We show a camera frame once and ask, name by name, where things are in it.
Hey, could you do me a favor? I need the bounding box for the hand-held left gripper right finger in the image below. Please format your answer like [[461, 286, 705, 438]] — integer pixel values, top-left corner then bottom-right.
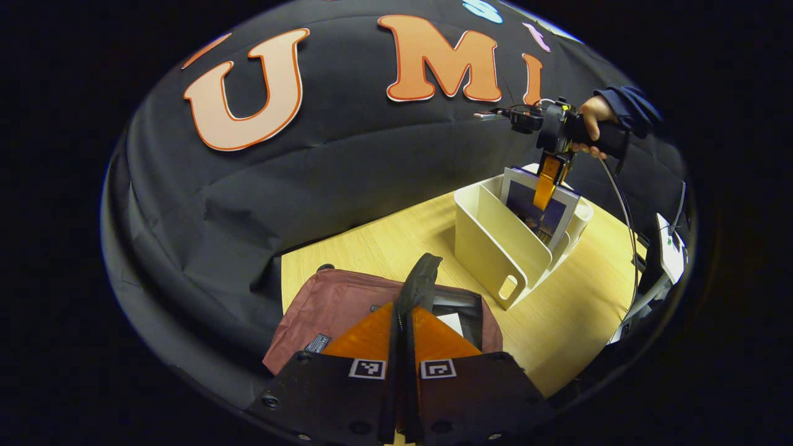
[[403, 306, 553, 445]]

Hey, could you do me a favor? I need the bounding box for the white bookshelf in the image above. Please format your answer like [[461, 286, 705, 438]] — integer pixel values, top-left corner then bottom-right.
[[453, 162, 595, 311]]

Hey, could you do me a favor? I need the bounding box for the black backdrop cloth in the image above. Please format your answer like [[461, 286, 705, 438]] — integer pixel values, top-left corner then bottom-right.
[[101, 0, 690, 409]]

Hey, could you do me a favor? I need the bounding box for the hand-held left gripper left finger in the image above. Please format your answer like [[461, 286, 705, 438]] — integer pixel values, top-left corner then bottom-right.
[[247, 301, 401, 445]]

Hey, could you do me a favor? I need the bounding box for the maroon schoolbag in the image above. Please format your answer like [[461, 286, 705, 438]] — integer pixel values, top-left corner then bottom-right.
[[263, 252, 504, 376]]

